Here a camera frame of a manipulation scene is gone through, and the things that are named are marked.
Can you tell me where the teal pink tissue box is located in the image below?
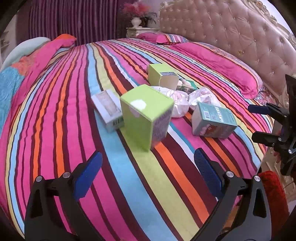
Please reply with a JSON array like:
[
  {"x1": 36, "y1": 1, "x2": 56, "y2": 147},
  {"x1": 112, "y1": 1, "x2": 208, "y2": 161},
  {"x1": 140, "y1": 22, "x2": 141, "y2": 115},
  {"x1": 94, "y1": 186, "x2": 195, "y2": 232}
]
[{"x1": 192, "y1": 102, "x2": 237, "y2": 139}]

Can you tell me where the white plastic bag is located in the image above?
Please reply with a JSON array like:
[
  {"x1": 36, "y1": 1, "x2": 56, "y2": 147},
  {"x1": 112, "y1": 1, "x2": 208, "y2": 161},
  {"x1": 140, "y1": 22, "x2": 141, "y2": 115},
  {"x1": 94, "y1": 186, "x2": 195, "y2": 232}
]
[{"x1": 152, "y1": 86, "x2": 190, "y2": 118}]

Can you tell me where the small green printed packet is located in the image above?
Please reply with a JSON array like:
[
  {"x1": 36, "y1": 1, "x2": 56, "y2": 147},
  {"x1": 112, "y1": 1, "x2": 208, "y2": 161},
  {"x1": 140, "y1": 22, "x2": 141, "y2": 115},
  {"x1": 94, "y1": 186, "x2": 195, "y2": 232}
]
[{"x1": 176, "y1": 79, "x2": 198, "y2": 94}]

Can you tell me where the white Cosnori box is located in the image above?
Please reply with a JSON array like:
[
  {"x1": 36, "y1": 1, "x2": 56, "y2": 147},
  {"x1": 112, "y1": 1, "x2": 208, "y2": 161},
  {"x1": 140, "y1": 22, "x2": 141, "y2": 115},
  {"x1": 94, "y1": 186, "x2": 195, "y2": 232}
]
[{"x1": 91, "y1": 89, "x2": 124, "y2": 132}]

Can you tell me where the lime green tall box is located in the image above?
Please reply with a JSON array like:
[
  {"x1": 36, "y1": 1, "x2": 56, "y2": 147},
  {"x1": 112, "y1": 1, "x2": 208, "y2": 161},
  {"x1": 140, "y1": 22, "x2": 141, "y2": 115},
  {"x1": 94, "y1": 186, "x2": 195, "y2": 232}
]
[{"x1": 120, "y1": 84, "x2": 174, "y2": 151}]

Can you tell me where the pink folded duvet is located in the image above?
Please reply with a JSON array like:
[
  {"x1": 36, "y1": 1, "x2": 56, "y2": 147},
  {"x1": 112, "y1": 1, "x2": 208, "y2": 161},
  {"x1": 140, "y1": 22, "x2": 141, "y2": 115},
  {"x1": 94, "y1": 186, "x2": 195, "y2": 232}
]
[{"x1": 170, "y1": 42, "x2": 264, "y2": 99}]

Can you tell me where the striped colourful bed cover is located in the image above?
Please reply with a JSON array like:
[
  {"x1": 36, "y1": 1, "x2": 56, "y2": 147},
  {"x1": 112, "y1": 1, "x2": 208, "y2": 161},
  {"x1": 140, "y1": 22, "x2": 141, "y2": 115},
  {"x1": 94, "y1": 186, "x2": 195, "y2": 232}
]
[{"x1": 1, "y1": 39, "x2": 273, "y2": 240}]

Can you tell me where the red fluffy rug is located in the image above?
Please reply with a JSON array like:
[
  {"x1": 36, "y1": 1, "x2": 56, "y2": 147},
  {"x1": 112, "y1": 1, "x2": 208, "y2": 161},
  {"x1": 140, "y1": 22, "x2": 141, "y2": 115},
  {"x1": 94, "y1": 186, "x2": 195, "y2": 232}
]
[{"x1": 257, "y1": 171, "x2": 290, "y2": 237}]

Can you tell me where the tufted beige headboard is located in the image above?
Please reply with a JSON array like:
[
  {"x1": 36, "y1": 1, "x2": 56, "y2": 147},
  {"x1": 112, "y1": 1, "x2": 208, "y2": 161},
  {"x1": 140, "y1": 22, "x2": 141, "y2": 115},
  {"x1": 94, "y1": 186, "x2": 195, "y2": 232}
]
[{"x1": 159, "y1": 0, "x2": 295, "y2": 108}]

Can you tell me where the pink striped pillow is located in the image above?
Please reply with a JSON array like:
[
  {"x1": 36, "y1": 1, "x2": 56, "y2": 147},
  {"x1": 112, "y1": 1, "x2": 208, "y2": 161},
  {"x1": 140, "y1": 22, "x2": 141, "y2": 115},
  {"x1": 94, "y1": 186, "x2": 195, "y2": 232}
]
[{"x1": 136, "y1": 32, "x2": 189, "y2": 45}]

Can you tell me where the blue patterned blanket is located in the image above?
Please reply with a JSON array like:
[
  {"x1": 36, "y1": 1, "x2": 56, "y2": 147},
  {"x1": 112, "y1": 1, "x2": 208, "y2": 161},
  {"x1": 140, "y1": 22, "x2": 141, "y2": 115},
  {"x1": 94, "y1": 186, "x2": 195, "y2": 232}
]
[{"x1": 0, "y1": 67, "x2": 24, "y2": 133}]

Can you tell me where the pale green pillow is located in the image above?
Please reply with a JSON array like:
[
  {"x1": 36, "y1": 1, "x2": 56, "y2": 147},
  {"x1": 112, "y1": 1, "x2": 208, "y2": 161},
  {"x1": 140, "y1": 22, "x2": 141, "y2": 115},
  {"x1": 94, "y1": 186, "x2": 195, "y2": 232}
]
[{"x1": 1, "y1": 37, "x2": 51, "y2": 71}]

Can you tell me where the white bedside table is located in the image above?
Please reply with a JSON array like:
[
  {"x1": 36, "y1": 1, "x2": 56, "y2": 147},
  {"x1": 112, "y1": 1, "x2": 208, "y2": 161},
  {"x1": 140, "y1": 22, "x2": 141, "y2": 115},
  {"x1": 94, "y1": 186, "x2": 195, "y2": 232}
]
[{"x1": 126, "y1": 27, "x2": 159, "y2": 38}]

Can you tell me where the white flower vase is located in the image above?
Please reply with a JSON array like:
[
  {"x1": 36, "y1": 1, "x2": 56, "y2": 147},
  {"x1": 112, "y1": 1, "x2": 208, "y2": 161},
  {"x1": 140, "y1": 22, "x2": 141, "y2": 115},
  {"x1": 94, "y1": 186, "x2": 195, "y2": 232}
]
[{"x1": 131, "y1": 17, "x2": 142, "y2": 28}]

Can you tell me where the purple curtain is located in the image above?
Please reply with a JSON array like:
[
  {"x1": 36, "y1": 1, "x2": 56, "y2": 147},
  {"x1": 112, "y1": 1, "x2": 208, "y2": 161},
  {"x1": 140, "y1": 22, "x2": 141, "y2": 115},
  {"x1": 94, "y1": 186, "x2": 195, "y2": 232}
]
[{"x1": 16, "y1": 1, "x2": 134, "y2": 45}]

